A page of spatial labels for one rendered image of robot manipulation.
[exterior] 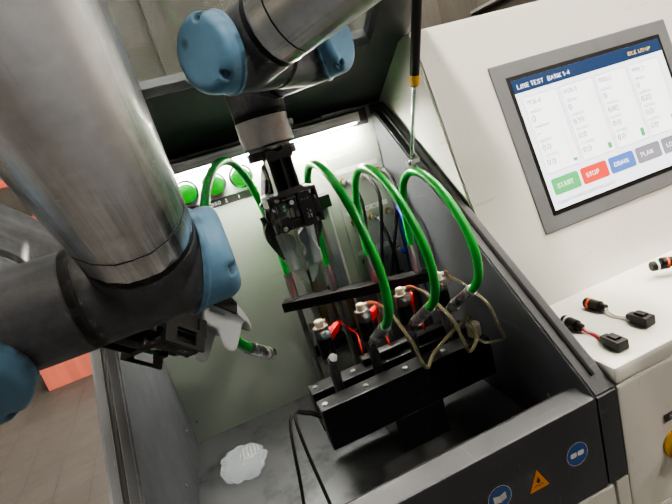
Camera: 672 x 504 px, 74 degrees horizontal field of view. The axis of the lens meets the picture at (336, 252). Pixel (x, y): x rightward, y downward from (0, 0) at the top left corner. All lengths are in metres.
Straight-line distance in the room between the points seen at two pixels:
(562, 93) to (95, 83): 0.96
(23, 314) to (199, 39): 0.27
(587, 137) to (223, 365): 0.93
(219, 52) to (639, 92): 0.95
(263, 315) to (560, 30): 0.89
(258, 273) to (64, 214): 0.80
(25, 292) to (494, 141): 0.81
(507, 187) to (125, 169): 0.80
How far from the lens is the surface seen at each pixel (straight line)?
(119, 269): 0.28
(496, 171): 0.93
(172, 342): 0.49
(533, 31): 1.09
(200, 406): 1.12
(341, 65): 0.57
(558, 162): 1.02
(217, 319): 0.56
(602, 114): 1.12
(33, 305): 0.34
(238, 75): 0.46
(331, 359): 0.78
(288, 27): 0.43
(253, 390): 1.12
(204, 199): 0.64
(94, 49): 0.20
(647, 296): 0.98
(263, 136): 0.62
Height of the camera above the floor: 1.41
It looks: 14 degrees down
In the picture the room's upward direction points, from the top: 16 degrees counter-clockwise
